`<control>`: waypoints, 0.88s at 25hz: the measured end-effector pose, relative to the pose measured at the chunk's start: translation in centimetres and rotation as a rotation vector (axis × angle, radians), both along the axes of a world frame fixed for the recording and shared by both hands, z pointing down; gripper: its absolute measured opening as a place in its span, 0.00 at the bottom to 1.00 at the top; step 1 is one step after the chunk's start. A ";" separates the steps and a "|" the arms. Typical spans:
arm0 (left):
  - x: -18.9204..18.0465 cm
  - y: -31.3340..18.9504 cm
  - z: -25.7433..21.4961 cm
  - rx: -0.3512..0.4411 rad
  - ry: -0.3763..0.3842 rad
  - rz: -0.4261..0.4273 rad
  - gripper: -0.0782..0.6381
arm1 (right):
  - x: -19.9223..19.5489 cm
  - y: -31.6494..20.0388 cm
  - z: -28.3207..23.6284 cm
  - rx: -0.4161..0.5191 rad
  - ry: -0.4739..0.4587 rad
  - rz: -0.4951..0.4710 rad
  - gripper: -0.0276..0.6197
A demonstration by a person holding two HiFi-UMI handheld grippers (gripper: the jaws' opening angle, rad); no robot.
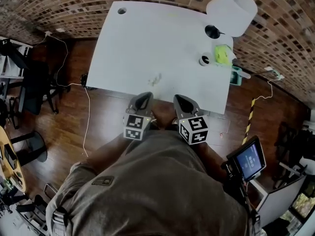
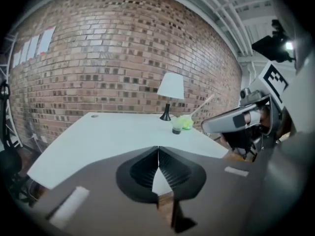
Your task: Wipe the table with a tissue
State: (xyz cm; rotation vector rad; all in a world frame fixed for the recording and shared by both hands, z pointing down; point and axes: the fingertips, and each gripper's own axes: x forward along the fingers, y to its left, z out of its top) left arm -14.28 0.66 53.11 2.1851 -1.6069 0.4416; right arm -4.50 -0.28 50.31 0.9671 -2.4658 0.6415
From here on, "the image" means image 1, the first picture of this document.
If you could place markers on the black power strip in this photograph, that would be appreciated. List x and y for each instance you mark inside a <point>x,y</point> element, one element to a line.
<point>84,80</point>

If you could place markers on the clear cup with dark liquid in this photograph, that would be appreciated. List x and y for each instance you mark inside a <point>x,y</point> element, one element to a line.
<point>204,59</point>

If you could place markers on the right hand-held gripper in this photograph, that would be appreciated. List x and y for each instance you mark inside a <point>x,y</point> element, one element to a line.
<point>194,129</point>

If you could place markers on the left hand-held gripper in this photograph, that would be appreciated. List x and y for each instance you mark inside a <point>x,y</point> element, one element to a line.
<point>135,129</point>

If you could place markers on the white shade table lamp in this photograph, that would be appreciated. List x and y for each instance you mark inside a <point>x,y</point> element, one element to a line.
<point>233,8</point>

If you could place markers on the person's right forearm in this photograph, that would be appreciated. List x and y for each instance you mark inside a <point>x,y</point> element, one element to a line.
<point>211,156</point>

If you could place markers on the small black monitor screen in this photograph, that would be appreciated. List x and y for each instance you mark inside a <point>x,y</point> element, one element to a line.
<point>248,161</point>

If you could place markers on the person's left forearm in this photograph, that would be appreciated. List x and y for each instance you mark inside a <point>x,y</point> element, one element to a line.
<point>110,149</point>

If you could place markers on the white wall socket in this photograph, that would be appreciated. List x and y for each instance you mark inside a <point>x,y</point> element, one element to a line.
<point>274,73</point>

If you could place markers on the green plastic bin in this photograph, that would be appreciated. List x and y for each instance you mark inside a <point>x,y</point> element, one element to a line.
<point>235,79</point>

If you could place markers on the white partition desk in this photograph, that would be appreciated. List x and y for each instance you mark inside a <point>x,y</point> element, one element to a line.
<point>278,203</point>

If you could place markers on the black round pedestal base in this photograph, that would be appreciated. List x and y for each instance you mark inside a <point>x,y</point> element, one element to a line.
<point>37,151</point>

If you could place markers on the yellow round table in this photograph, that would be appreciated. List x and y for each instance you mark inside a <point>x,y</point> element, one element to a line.
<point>21,178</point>

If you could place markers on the person's shirt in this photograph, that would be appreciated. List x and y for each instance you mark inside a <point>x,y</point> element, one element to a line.
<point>152,181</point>

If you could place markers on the black office chair with headrest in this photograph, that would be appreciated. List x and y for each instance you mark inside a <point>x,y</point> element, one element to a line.
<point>34,87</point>

